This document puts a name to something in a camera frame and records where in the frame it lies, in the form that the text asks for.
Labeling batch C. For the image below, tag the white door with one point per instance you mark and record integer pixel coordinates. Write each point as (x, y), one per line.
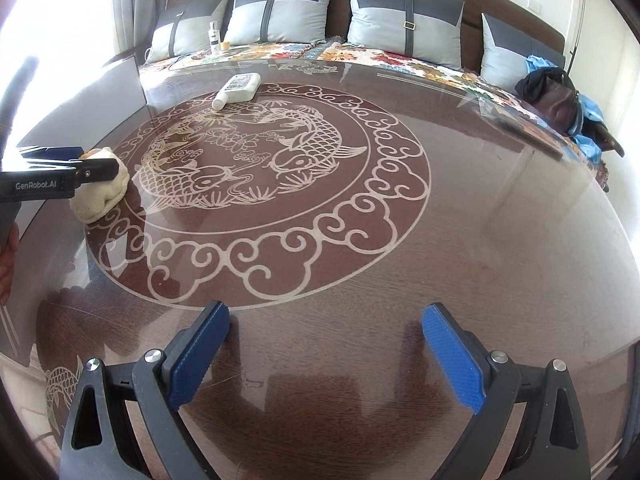
(605, 25)

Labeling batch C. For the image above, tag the cream knitted cloth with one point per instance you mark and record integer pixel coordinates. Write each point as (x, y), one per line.
(97, 200)

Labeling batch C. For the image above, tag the person's left hand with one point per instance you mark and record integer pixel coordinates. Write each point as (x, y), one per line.
(7, 270)

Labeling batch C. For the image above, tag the white wall switch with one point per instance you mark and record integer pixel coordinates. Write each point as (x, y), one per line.
(535, 6)

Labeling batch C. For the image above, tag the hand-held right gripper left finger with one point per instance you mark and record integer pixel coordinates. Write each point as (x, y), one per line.
(200, 355)

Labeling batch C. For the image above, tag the blue cloth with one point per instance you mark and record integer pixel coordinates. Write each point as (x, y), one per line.
(592, 142)

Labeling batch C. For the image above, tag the grey two-tone pillow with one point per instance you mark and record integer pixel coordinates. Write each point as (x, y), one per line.
(400, 25)
(280, 17)
(190, 30)
(505, 55)

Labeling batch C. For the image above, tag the white lotion bottle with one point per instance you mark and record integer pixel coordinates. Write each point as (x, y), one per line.
(215, 37)

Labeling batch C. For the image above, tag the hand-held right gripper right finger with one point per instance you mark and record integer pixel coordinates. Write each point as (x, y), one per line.
(452, 360)

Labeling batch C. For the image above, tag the dark wooden chair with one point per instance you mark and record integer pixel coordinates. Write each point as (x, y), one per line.
(610, 145)

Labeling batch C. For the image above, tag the wooden desktop with fish pattern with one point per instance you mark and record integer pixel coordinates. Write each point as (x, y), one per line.
(350, 260)

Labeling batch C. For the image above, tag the brown wooden sofa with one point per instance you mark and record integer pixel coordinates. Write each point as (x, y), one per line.
(500, 2)

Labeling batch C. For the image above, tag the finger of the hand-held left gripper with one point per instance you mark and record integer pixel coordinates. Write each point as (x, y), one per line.
(102, 170)
(65, 152)

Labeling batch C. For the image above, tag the white storage box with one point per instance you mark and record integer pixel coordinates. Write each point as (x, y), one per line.
(120, 85)

